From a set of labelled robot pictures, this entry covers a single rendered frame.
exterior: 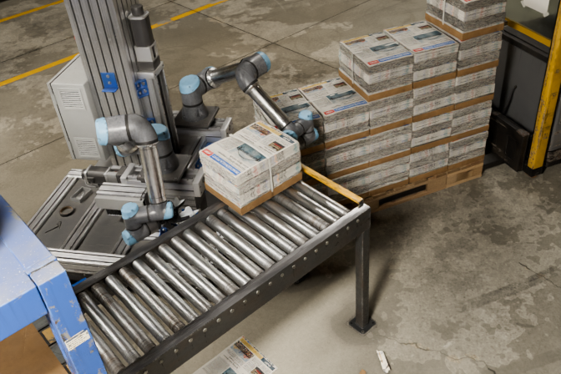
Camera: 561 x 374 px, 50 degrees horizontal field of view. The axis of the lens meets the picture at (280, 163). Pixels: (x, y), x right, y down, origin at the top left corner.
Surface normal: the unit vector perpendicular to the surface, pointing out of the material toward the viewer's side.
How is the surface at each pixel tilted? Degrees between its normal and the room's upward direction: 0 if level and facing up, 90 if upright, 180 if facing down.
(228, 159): 2
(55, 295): 90
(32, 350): 0
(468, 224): 0
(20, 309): 90
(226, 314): 90
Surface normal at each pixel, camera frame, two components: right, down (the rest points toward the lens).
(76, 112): -0.21, 0.58
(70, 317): 0.66, 0.40
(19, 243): -0.07, -0.81
